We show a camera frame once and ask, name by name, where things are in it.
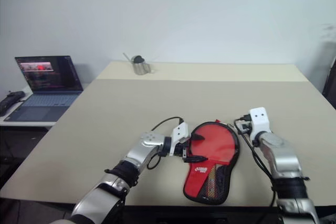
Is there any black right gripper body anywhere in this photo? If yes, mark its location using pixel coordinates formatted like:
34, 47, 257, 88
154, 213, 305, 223
235, 120, 252, 134

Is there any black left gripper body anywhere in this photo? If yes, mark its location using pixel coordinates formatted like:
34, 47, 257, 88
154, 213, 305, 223
174, 138, 192, 160

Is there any red black paddle case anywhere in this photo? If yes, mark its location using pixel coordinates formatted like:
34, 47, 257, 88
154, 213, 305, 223
182, 120, 242, 206

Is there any open blue laptop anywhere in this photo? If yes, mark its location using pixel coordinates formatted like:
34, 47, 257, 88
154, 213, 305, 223
3, 55, 85, 123

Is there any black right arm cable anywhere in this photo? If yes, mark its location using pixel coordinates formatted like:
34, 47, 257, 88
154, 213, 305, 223
233, 113, 279, 207

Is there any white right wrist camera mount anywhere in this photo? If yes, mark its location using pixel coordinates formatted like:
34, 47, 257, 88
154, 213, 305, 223
247, 106, 271, 141

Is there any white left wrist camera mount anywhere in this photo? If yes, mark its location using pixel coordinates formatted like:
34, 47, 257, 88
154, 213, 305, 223
169, 122, 191, 156

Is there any black mesh office chair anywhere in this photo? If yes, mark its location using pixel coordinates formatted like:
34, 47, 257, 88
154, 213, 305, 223
321, 57, 336, 110

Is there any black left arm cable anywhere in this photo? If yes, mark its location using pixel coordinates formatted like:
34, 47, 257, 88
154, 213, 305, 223
146, 116, 185, 170

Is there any silver metal cup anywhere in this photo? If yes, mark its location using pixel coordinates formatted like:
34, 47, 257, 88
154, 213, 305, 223
131, 60, 156, 76

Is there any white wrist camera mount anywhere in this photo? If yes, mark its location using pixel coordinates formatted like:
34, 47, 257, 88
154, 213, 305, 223
169, 122, 191, 156
247, 106, 271, 141

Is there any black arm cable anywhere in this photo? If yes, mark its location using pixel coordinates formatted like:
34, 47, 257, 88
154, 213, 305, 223
233, 113, 279, 207
146, 116, 185, 170

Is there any white side table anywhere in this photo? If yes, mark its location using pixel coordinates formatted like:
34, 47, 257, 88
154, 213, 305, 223
0, 81, 90, 131

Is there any black pouch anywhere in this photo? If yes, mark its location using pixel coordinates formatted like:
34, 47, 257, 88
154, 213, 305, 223
0, 90, 26, 116

